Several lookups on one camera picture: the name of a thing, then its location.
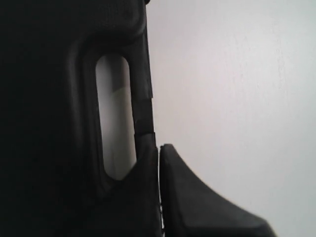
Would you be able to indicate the black plastic tool case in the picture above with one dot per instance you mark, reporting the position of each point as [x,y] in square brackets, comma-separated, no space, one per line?
[52,177]

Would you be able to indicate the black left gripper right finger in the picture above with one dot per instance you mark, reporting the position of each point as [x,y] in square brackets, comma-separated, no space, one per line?
[192,209]

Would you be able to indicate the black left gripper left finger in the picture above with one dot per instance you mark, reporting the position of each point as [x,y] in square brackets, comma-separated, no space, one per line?
[133,208]

